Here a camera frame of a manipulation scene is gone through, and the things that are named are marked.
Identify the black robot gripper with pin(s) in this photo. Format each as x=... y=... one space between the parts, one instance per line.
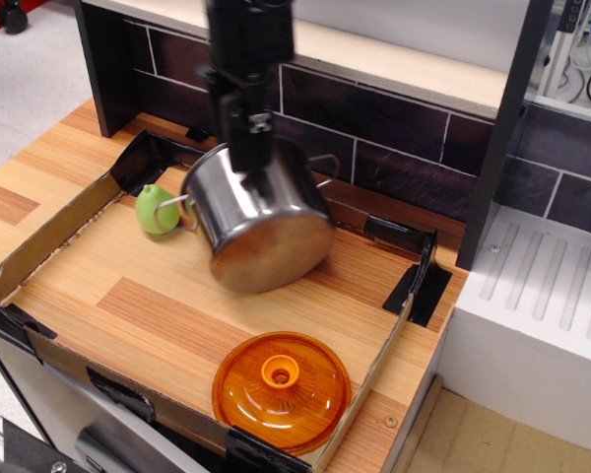
x=247 y=40

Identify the stainless steel pot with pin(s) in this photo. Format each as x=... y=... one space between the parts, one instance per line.
x=263 y=229

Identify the cardboard fence with black tape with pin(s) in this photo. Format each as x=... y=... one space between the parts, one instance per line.
x=84 y=291

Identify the orange glass pot lid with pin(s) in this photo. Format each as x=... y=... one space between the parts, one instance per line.
x=286 y=388

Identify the green plastic pear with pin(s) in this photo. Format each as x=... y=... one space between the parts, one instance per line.
x=154 y=212

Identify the white drainboard sink unit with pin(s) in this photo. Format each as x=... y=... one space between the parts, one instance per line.
x=519 y=339

